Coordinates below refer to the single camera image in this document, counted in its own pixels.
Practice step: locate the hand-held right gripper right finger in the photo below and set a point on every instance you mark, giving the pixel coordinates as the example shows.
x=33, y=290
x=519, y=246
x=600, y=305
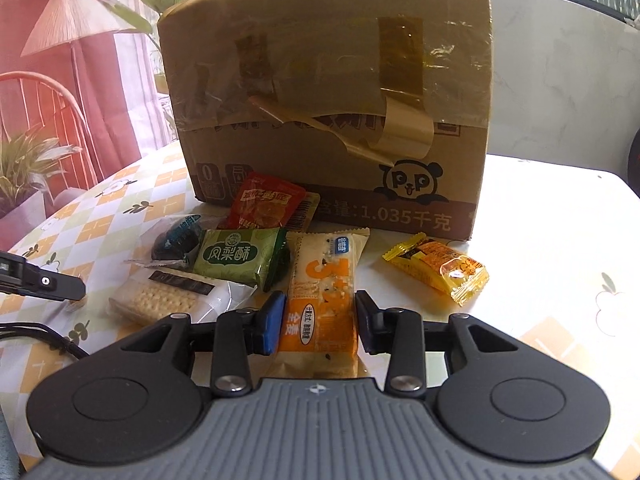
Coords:
x=366, y=325

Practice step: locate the taped cardboard box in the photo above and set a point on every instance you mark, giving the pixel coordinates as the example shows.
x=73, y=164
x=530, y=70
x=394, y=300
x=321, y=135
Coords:
x=325, y=85

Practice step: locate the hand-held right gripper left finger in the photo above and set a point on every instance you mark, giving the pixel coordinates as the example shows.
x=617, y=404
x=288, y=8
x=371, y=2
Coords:
x=270, y=325

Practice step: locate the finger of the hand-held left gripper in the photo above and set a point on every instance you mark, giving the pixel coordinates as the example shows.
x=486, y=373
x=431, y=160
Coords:
x=47, y=282

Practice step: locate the green pastry packet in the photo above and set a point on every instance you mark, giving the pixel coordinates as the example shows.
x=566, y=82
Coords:
x=235, y=257

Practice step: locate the yellow barcode snack packet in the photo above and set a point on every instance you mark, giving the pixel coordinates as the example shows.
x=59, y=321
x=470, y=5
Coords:
x=305, y=212

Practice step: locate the dark blue snack packet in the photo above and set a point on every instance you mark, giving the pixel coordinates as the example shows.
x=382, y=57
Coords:
x=175, y=242

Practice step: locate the orange and white snack packet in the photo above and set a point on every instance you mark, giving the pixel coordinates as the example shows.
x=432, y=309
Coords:
x=325, y=305

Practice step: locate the checked floral tablecloth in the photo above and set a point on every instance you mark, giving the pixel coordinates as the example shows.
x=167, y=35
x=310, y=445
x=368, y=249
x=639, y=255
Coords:
x=525, y=285

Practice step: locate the clear cracker packet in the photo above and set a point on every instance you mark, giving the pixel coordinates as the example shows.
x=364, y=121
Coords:
x=160, y=295

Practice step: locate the red snack packet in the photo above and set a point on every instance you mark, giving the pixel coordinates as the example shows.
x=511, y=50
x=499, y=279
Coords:
x=265, y=205

